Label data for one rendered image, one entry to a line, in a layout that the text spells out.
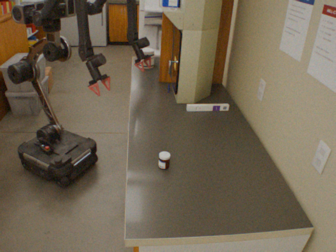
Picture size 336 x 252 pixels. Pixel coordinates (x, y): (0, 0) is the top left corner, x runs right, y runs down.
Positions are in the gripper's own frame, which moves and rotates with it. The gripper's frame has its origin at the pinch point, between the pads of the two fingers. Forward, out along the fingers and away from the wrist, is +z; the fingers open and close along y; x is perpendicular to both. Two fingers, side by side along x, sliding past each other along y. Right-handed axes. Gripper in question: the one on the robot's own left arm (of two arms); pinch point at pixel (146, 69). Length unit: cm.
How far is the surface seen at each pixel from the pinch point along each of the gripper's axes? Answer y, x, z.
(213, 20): -2, -61, -13
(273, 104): -33, -86, 37
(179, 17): -21, -49, -22
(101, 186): -26, 76, 77
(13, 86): 21, 202, -40
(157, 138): -63, -33, 31
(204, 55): -8, -49, 5
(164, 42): 8.3, -17.6, -12.1
